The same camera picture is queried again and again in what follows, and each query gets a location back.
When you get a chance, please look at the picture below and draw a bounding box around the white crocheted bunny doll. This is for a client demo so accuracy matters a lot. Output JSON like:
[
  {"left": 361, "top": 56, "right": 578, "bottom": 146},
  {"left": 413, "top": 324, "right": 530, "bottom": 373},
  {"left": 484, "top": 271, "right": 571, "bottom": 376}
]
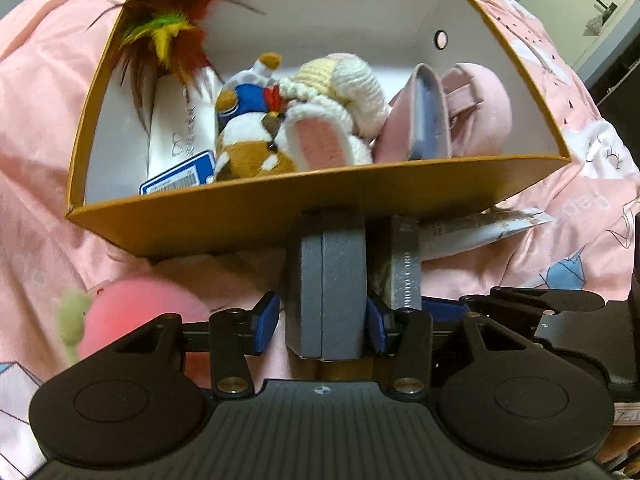
[{"left": 272, "top": 52, "right": 388, "bottom": 171}]

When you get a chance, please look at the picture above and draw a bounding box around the pink peach plush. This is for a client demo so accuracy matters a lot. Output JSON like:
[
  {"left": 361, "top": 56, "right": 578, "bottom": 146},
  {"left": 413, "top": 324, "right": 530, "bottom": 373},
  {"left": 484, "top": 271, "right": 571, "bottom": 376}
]
[{"left": 55, "top": 280, "right": 211, "bottom": 376}]

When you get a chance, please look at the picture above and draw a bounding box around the sailor dog plush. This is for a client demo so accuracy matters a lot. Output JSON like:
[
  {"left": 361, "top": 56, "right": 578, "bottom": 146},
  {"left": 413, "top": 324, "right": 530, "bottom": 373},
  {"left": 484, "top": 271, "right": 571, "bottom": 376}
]
[{"left": 212, "top": 51, "right": 296, "bottom": 181}]

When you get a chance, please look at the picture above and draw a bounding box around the dark open closet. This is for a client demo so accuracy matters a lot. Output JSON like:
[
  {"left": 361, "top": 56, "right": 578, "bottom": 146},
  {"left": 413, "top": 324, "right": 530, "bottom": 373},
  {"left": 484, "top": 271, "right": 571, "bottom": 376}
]
[{"left": 582, "top": 35, "right": 640, "bottom": 106}]

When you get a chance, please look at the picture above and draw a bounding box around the grey case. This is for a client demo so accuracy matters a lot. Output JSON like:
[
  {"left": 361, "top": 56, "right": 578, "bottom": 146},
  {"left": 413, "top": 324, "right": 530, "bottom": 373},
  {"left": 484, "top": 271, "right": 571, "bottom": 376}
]
[{"left": 285, "top": 210, "right": 368, "bottom": 362}]

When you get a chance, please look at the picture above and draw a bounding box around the pink printed blanket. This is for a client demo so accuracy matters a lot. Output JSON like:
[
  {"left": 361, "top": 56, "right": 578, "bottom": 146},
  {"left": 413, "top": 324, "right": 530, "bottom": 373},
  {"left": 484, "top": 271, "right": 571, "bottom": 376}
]
[{"left": 0, "top": 0, "right": 640, "bottom": 480}]

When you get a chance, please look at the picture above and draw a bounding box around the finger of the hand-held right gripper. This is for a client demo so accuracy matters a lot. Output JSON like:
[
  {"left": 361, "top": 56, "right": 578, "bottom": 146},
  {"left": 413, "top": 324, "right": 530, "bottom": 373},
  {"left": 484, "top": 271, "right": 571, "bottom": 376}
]
[{"left": 457, "top": 295, "right": 496, "bottom": 313}]

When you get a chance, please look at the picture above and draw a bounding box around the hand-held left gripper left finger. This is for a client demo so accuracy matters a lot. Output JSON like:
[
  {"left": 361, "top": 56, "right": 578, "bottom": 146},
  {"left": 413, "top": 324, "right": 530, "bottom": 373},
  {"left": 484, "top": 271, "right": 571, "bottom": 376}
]
[{"left": 112, "top": 291, "right": 281, "bottom": 396}]

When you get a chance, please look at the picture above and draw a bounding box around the orange cardboard box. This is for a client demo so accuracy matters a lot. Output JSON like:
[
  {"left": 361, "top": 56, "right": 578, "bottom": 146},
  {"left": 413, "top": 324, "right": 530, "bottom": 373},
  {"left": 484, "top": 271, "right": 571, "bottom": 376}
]
[{"left": 65, "top": 0, "right": 572, "bottom": 261}]

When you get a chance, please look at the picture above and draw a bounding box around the feather cat toy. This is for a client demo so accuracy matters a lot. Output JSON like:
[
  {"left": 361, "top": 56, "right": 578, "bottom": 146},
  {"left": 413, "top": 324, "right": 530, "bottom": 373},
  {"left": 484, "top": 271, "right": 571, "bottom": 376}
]
[{"left": 87, "top": 0, "right": 261, "bottom": 181}]

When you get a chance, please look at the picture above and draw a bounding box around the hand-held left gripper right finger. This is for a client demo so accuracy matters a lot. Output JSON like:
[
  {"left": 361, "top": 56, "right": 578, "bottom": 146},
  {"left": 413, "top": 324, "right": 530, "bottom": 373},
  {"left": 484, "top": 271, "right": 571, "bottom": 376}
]
[{"left": 367, "top": 295, "right": 526, "bottom": 396}]

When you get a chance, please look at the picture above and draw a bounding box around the blue white hang tag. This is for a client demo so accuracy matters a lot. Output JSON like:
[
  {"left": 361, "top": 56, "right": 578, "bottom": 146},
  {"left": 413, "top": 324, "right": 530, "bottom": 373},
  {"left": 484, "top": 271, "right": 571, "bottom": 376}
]
[{"left": 139, "top": 150, "right": 216, "bottom": 196}]

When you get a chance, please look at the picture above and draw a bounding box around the white printed packet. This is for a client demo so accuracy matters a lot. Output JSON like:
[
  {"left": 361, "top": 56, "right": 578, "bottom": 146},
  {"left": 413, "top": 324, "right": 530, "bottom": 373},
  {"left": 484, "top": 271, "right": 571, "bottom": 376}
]
[{"left": 417, "top": 207, "right": 556, "bottom": 263}]

